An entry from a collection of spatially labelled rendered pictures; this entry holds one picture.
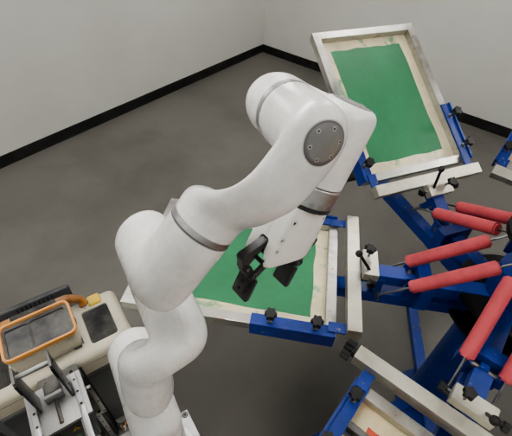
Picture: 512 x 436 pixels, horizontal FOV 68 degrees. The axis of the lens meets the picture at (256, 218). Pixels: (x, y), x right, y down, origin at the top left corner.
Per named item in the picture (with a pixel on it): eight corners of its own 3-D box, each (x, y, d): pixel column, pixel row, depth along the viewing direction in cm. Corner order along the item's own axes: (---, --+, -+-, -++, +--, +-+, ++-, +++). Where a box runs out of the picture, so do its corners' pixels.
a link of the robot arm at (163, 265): (191, 362, 60) (158, 291, 69) (274, 265, 54) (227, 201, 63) (93, 368, 48) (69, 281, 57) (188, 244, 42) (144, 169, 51)
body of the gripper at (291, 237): (310, 176, 56) (280, 236, 61) (265, 176, 49) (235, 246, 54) (349, 203, 52) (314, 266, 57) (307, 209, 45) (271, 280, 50)
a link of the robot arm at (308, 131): (217, 221, 54) (315, 94, 48) (248, 284, 44) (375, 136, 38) (165, 196, 48) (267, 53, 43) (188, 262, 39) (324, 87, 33)
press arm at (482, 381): (470, 429, 113) (476, 423, 109) (450, 415, 116) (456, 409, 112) (487, 384, 123) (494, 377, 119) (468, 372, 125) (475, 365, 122)
